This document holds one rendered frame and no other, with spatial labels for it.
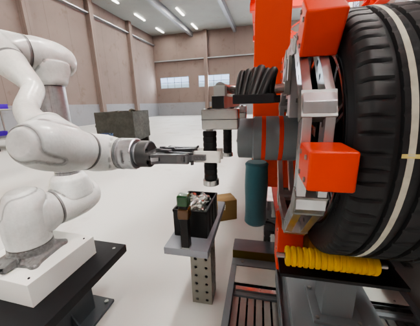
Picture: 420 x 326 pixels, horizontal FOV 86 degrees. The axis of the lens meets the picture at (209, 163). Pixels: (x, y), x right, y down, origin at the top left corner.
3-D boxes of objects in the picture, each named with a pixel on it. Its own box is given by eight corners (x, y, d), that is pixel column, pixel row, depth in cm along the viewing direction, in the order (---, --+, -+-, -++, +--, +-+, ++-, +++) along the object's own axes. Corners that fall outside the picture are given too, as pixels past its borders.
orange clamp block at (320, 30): (337, 55, 47) (351, 5, 40) (297, 58, 48) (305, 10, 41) (331, 41, 51) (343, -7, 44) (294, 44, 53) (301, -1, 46)
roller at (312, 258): (390, 282, 60) (395, 264, 59) (276, 269, 66) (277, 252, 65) (380, 268, 66) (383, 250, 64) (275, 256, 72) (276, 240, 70)
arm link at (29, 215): (-6, 246, 86) (-21, 193, 81) (44, 224, 102) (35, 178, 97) (18, 258, 80) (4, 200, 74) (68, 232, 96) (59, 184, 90)
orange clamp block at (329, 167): (338, 176, 45) (356, 194, 36) (296, 174, 46) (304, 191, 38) (342, 141, 43) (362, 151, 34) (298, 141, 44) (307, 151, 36)
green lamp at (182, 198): (187, 207, 77) (186, 196, 76) (176, 207, 77) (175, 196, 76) (191, 202, 80) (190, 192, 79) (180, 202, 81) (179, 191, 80)
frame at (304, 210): (320, 275, 51) (352, -1, 37) (288, 272, 52) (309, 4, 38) (289, 188, 102) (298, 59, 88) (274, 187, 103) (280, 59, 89)
